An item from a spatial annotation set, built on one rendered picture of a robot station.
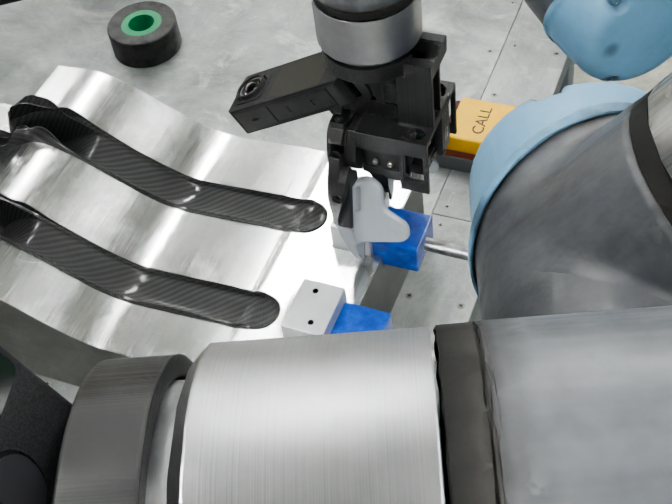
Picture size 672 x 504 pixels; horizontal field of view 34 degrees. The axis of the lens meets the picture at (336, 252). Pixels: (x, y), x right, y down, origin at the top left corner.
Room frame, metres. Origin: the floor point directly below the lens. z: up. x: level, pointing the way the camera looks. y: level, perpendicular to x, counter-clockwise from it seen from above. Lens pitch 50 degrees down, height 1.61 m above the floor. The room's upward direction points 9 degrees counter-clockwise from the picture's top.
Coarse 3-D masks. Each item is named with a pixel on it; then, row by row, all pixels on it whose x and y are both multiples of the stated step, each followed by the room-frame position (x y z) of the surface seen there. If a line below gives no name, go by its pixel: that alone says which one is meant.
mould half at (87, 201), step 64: (0, 128) 0.86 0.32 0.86; (128, 128) 0.77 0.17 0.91; (192, 128) 0.78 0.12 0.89; (0, 192) 0.69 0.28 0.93; (64, 192) 0.69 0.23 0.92; (128, 192) 0.70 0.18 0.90; (320, 192) 0.67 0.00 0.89; (0, 256) 0.63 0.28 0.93; (128, 256) 0.64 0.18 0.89; (192, 256) 0.63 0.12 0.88; (256, 256) 0.61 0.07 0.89; (320, 256) 0.60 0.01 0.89; (0, 320) 0.59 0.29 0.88; (64, 320) 0.57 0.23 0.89; (128, 320) 0.57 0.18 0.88; (192, 320) 0.56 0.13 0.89
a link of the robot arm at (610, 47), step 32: (544, 0) 0.49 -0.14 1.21; (576, 0) 0.47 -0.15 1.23; (608, 0) 0.45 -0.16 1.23; (640, 0) 0.45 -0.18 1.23; (576, 32) 0.45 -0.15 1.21; (608, 32) 0.45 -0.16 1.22; (640, 32) 0.45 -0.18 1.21; (576, 64) 0.47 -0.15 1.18; (608, 64) 0.45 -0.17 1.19; (640, 64) 0.45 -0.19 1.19
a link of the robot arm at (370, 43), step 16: (416, 0) 0.59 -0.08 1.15; (320, 16) 0.59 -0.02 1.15; (400, 16) 0.58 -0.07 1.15; (416, 16) 0.59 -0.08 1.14; (320, 32) 0.59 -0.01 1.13; (336, 32) 0.58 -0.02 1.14; (352, 32) 0.57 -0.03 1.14; (368, 32) 0.57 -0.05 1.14; (384, 32) 0.57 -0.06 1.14; (400, 32) 0.58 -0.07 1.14; (416, 32) 0.59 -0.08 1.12; (336, 48) 0.58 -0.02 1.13; (352, 48) 0.57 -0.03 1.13; (368, 48) 0.57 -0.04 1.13; (384, 48) 0.57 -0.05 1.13; (400, 48) 0.58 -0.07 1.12; (352, 64) 0.58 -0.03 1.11; (368, 64) 0.57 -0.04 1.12
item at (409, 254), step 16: (384, 192) 0.63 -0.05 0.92; (416, 224) 0.60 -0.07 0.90; (432, 224) 0.61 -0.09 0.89; (336, 240) 0.61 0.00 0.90; (416, 240) 0.59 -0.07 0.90; (432, 240) 0.59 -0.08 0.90; (384, 256) 0.59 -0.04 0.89; (400, 256) 0.58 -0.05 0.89; (416, 256) 0.58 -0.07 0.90; (464, 256) 0.57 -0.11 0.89
